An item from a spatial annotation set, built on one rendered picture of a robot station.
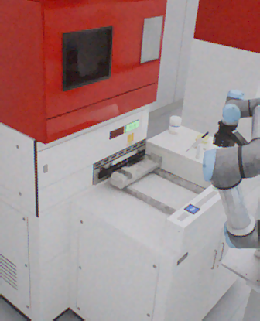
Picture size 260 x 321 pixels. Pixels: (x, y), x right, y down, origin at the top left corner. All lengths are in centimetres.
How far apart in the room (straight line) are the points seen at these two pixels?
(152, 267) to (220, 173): 66
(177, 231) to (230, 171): 48
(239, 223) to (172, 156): 82
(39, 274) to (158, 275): 65
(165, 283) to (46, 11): 123
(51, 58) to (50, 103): 18
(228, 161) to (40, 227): 102
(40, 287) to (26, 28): 131
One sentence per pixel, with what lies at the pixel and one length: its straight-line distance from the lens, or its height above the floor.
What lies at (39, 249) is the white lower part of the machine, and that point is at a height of 63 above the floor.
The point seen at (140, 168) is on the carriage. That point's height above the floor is 88.
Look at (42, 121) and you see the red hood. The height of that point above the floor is 133.
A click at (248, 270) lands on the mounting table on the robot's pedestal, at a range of 194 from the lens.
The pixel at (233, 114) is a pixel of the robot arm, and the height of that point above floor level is 141.
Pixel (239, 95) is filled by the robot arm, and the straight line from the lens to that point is 193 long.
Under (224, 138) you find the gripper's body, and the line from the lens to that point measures 201.
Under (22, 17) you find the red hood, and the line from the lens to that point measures 176.
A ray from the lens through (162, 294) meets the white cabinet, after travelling 204.
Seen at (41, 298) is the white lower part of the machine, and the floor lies 30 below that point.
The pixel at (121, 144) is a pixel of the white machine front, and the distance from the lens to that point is 234.
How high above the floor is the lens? 205
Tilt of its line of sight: 27 degrees down
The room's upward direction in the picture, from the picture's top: 5 degrees clockwise
